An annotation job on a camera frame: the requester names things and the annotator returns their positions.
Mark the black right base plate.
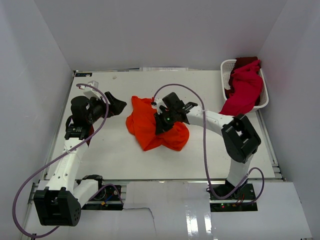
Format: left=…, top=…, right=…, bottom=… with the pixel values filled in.
left=206, top=183, right=258, bottom=213

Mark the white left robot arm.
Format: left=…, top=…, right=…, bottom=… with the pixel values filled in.
left=33, top=91, right=127, bottom=226

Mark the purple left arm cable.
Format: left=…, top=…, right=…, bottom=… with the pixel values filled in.
left=12, top=83, right=110, bottom=239

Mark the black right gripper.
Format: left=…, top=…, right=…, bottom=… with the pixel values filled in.
left=154, top=109, right=178, bottom=135

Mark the white perforated plastic basket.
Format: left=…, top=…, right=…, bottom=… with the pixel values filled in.
left=220, top=59, right=269, bottom=113

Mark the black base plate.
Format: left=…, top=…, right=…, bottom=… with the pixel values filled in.
left=81, top=185, right=123, bottom=211
left=206, top=183, right=258, bottom=213

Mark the black label sticker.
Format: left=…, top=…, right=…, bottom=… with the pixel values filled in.
left=74, top=72, right=93, bottom=78

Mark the printed paper strip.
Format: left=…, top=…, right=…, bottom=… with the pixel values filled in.
left=139, top=67, right=189, bottom=72

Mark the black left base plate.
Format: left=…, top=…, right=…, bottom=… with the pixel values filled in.
left=81, top=185, right=123, bottom=211

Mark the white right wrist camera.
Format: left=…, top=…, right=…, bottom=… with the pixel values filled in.
left=150, top=98, right=166, bottom=110

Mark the dark maroon t shirt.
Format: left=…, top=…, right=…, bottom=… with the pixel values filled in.
left=230, top=56, right=258, bottom=75

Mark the crimson red t shirt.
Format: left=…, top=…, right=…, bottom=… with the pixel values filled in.
left=219, top=59, right=263, bottom=116

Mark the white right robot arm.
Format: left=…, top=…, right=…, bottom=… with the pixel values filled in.
left=151, top=92, right=261, bottom=200

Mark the orange t shirt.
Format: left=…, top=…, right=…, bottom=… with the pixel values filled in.
left=125, top=96, right=190, bottom=151

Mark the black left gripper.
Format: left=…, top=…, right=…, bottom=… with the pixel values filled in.
left=86, top=91, right=127, bottom=124

